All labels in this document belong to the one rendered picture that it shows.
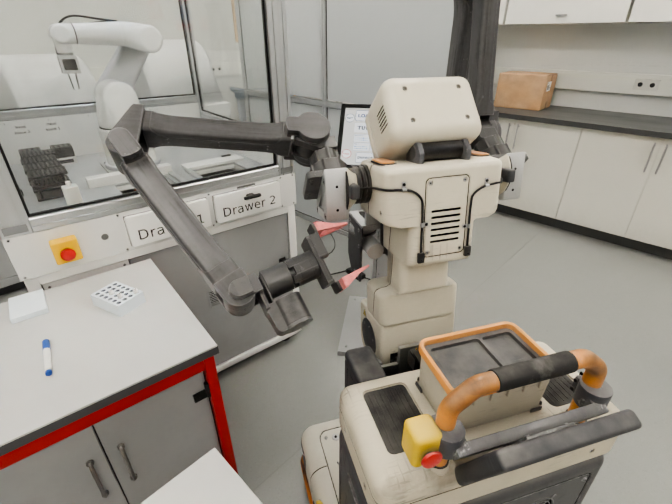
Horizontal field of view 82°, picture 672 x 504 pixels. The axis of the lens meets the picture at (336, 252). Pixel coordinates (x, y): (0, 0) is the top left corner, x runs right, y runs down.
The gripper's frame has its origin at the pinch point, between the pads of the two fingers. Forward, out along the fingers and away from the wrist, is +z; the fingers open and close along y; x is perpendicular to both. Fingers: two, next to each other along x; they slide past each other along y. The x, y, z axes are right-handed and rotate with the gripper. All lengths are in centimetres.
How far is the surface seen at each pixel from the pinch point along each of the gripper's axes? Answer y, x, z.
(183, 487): 26, -9, -46
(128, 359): -2, -36, -53
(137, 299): -19, -51, -49
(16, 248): -49, -56, -75
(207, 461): 24.5, -11.8, -41.7
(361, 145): -50, -71, 52
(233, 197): -48, -74, -8
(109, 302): -21, -49, -56
